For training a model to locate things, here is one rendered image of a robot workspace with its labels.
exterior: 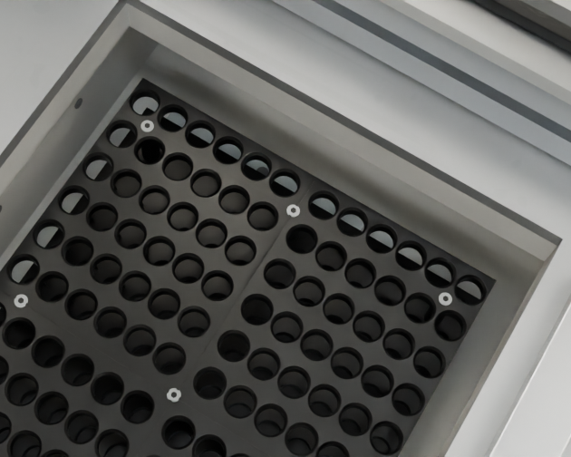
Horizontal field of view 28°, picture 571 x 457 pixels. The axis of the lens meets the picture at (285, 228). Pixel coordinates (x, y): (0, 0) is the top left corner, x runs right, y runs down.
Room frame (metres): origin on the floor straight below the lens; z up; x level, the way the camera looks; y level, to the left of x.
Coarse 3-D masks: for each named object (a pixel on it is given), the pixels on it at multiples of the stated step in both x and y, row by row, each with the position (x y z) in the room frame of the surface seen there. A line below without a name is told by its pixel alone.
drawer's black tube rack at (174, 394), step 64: (128, 128) 0.20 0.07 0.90; (64, 192) 0.17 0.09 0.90; (128, 192) 0.18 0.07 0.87; (192, 192) 0.18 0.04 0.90; (256, 192) 0.18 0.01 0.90; (64, 256) 0.14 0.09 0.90; (128, 256) 0.14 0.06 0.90; (192, 256) 0.15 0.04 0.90; (256, 256) 0.15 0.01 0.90; (320, 256) 0.17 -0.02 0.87; (0, 320) 0.12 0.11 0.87; (64, 320) 0.11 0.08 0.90; (128, 320) 0.12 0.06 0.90; (192, 320) 0.13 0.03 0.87; (256, 320) 0.14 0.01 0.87; (320, 320) 0.13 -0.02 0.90; (384, 320) 0.13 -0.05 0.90; (448, 320) 0.15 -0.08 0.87; (0, 384) 0.08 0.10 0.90; (64, 384) 0.09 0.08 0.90; (128, 384) 0.09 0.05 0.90; (192, 384) 0.10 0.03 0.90; (256, 384) 0.10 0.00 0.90; (320, 384) 0.10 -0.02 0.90; (384, 384) 0.11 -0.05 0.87; (0, 448) 0.06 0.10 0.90; (64, 448) 0.06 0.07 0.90; (128, 448) 0.07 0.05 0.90; (192, 448) 0.07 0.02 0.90; (256, 448) 0.07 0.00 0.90; (320, 448) 0.08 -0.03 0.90; (384, 448) 0.09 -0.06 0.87
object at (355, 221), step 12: (180, 120) 0.23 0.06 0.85; (192, 132) 0.23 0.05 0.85; (204, 132) 0.23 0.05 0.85; (228, 144) 0.22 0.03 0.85; (264, 168) 0.21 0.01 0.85; (276, 180) 0.21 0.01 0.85; (288, 180) 0.21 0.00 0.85; (324, 204) 0.20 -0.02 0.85; (348, 216) 0.20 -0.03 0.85; (360, 228) 0.19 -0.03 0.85
